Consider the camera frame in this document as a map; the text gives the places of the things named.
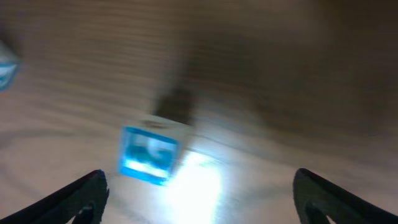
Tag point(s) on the wooden block blue side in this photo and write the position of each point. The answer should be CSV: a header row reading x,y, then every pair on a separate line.
x,y
8,66

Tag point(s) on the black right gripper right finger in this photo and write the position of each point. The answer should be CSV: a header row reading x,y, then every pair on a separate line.
x,y
318,200

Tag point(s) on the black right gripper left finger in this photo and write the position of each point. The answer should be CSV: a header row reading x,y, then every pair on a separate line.
x,y
82,201

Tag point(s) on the blue number 2 block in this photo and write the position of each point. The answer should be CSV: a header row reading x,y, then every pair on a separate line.
x,y
150,148

